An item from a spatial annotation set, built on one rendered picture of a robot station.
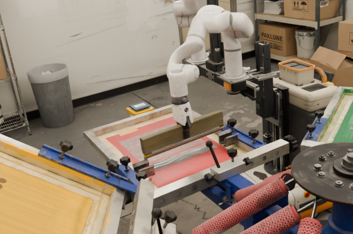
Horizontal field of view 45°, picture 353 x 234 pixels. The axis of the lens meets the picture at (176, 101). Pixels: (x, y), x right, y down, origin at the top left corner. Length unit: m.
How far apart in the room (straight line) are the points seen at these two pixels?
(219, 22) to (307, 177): 0.99
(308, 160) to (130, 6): 4.65
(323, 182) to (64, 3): 4.56
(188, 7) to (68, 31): 2.99
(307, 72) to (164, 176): 1.39
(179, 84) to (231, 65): 0.65
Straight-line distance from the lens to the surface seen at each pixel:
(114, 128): 2.32
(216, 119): 1.93
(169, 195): 1.58
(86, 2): 5.42
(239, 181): 1.59
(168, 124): 2.31
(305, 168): 1.15
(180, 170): 1.86
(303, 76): 2.86
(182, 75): 1.74
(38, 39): 5.31
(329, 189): 1.08
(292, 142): 1.87
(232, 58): 2.32
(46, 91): 4.91
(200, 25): 1.91
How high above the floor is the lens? 1.90
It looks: 21 degrees down
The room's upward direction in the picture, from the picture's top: 7 degrees counter-clockwise
